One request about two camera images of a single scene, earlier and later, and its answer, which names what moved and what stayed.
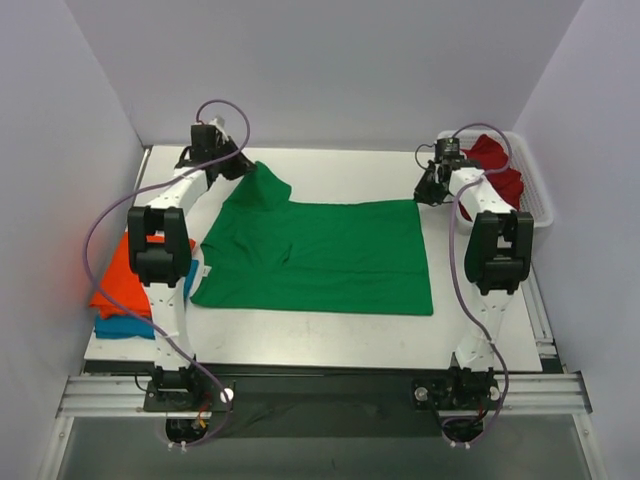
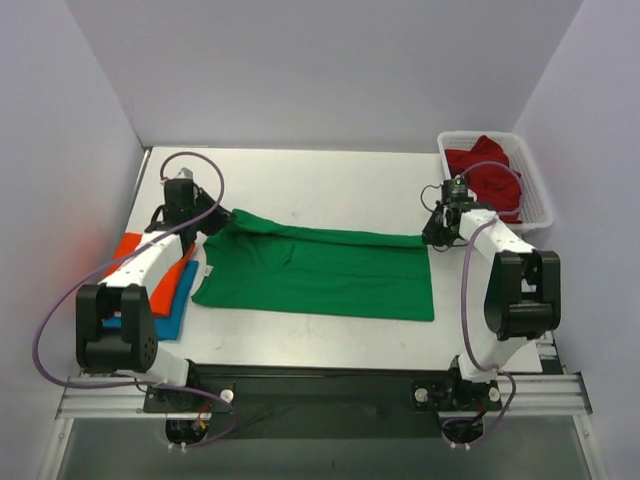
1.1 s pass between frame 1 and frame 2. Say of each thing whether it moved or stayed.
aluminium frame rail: stayed
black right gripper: moved
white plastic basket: stayed
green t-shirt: moved
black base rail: stayed
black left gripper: moved
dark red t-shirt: stayed
